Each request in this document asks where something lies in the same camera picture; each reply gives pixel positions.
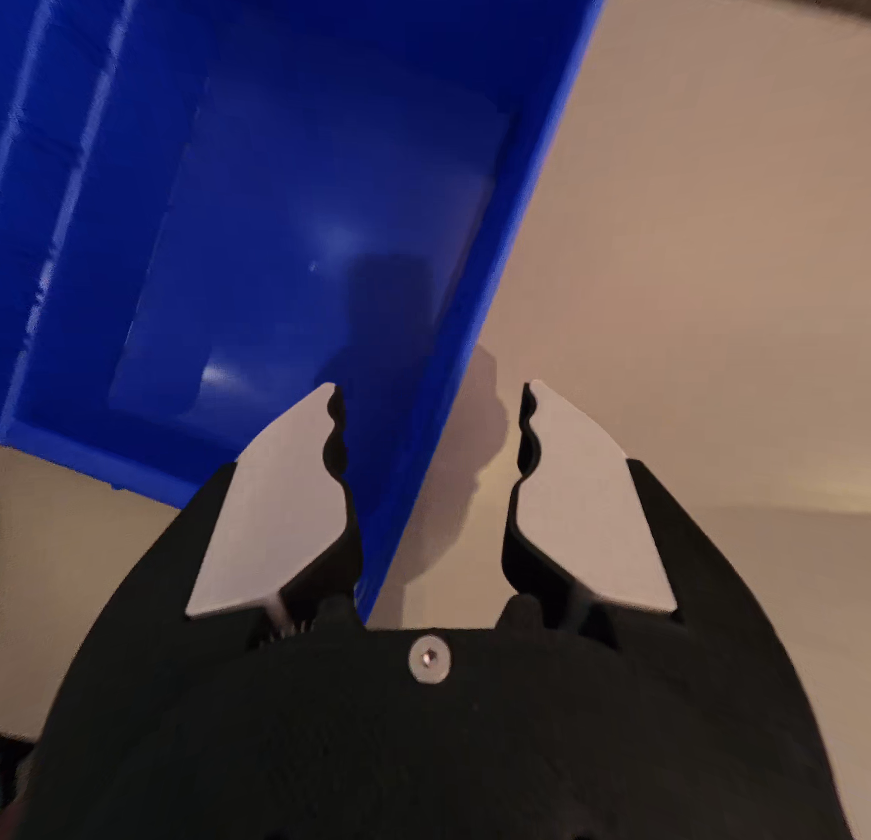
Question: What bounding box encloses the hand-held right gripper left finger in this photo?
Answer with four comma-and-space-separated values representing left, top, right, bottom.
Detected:
184, 382, 365, 631

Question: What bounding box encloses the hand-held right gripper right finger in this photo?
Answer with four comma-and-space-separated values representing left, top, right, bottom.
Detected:
501, 379, 680, 631

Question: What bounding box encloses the blue plastic parts bin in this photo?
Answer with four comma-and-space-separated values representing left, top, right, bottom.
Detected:
0, 0, 615, 628

